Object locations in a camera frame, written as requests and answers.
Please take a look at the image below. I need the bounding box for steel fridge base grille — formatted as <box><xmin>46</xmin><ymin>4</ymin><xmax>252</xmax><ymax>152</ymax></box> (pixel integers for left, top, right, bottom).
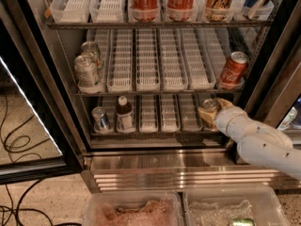
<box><xmin>81</xmin><ymin>150</ymin><xmax>300</xmax><ymax>193</ymax></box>

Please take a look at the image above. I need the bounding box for glass fridge door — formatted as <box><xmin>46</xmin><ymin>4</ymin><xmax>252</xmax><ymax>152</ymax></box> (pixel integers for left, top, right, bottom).
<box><xmin>0</xmin><ymin>0</ymin><xmax>83</xmax><ymax>185</ymax></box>

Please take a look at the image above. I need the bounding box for gold black can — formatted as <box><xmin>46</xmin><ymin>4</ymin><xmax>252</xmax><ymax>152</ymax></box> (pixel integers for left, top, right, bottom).
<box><xmin>205</xmin><ymin>0</ymin><xmax>232</xmax><ymax>21</ymax></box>

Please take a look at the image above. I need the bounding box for red cola can top right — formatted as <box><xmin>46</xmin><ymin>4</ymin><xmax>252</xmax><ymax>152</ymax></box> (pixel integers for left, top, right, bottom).
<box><xmin>167</xmin><ymin>0</ymin><xmax>194</xmax><ymax>21</ymax></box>

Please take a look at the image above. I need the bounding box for clear plastic bin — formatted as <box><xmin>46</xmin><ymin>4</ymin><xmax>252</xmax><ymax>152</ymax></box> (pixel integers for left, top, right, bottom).
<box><xmin>183</xmin><ymin>185</ymin><xmax>290</xmax><ymax>226</ymax></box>
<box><xmin>83</xmin><ymin>190</ymin><xmax>183</xmax><ymax>226</ymax></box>

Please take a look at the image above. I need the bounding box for silver green can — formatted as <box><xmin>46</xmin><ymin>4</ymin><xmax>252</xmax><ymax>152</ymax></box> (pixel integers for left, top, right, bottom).
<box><xmin>74</xmin><ymin>55</ymin><xmax>100</xmax><ymax>88</ymax></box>
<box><xmin>81</xmin><ymin>40</ymin><xmax>103</xmax><ymax>71</ymax></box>

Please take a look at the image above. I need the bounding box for left clear plastic bin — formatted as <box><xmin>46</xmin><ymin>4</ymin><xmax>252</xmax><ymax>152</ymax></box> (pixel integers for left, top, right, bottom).
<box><xmin>83</xmin><ymin>190</ymin><xmax>183</xmax><ymax>226</ymax></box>

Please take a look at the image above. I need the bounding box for bottom wire shelf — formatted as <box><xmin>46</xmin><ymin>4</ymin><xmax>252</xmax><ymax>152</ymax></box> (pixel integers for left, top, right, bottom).
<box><xmin>90</xmin><ymin>131</ymin><xmax>224</xmax><ymax>138</ymax></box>

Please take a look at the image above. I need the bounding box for middle wire shelf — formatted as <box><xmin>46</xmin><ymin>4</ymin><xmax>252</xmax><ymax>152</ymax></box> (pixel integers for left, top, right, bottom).
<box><xmin>75</xmin><ymin>89</ymin><xmax>243</xmax><ymax>97</ymax></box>

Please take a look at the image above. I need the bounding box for rear silver green can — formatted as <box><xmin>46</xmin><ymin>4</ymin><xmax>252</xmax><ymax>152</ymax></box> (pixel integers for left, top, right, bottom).
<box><xmin>81</xmin><ymin>40</ymin><xmax>103</xmax><ymax>71</ymax></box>

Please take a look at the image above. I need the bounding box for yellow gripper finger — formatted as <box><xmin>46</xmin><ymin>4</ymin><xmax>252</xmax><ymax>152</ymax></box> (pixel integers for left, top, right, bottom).
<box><xmin>198</xmin><ymin>107</ymin><xmax>218</xmax><ymax>125</ymax></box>
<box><xmin>217</xmin><ymin>98</ymin><xmax>234</xmax><ymax>109</ymax></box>

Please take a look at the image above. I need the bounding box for black floor cable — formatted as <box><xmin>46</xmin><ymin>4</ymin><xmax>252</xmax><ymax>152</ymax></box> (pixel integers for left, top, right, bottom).
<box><xmin>0</xmin><ymin>94</ymin><xmax>83</xmax><ymax>226</ymax></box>

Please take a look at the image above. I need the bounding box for top wire shelf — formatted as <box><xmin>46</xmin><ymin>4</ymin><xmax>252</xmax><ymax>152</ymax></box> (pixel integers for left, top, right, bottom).
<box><xmin>46</xmin><ymin>21</ymin><xmax>273</xmax><ymax>30</ymax></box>

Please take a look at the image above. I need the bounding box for brown bottle white cap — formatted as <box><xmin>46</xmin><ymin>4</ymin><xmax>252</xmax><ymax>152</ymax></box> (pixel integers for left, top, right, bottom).
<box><xmin>117</xmin><ymin>96</ymin><xmax>134</xmax><ymax>130</ymax></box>

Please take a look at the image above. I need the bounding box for red cola can middle shelf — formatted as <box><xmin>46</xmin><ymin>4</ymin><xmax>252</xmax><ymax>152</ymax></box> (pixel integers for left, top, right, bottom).
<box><xmin>220</xmin><ymin>51</ymin><xmax>248</xmax><ymax>86</ymax></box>

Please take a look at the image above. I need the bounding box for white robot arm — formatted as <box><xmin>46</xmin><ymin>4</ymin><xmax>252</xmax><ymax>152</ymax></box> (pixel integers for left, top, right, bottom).
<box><xmin>198</xmin><ymin>98</ymin><xmax>301</xmax><ymax>181</ymax></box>

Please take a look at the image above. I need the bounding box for orange can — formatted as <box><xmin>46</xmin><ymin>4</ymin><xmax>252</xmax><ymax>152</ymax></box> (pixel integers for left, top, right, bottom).
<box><xmin>203</xmin><ymin>99</ymin><xmax>220</xmax><ymax>131</ymax></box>

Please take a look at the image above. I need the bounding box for wire shelf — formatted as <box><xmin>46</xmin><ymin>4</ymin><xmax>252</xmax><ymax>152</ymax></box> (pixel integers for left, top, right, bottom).
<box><xmin>75</xmin><ymin>89</ymin><xmax>243</xmax><ymax>97</ymax></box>
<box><xmin>46</xmin><ymin>21</ymin><xmax>273</xmax><ymax>30</ymax></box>
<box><xmin>90</xmin><ymin>131</ymin><xmax>224</xmax><ymax>138</ymax></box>

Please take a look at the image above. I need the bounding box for green can in bin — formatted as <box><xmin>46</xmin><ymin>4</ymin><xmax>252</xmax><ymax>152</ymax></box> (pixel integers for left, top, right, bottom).
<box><xmin>231</xmin><ymin>218</ymin><xmax>256</xmax><ymax>226</ymax></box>

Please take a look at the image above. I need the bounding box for right clear plastic bin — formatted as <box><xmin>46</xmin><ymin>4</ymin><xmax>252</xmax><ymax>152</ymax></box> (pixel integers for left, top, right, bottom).
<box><xmin>183</xmin><ymin>185</ymin><xmax>290</xmax><ymax>226</ymax></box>

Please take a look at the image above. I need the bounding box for blue silver can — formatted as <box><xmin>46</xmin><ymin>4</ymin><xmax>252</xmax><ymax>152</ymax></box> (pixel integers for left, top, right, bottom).
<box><xmin>92</xmin><ymin>106</ymin><xmax>112</xmax><ymax>134</ymax></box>

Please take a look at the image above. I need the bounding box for red cola can top left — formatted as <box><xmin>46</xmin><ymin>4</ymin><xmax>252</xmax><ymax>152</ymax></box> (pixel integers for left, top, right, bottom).
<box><xmin>132</xmin><ymin>0</ymin><xmax>158</xmax><ymax>22</ymax></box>

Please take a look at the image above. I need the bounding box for red cola can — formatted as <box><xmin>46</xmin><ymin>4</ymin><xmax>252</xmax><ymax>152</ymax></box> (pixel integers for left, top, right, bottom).
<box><xmin>167</xmin><ymin>0</ymin><xmax>194</xmax><ymax>21</ymax></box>
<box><xmin>132</xmin><ymin>0</ymin><xmax>158</xmax><ymax>22</ymax></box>

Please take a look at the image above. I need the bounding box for front silver green can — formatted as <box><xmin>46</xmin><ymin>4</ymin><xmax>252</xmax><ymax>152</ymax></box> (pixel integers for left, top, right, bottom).
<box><xmin>74</xmin><ymin>55</ymin><xmax>100</xmax><ymax>88</ymax></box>

